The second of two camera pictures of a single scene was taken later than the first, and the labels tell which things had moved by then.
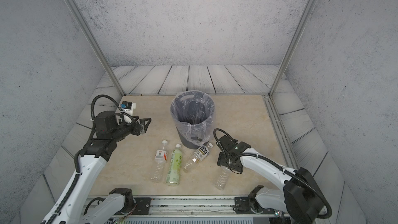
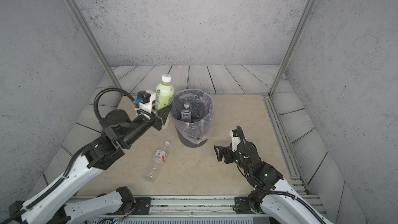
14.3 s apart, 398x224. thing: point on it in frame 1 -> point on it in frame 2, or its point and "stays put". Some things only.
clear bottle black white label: [198, 155] -> [185, 115]
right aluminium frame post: [313, 1] stays put
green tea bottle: [173, 174] -> [165, 97]
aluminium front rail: [216, 207] stays put
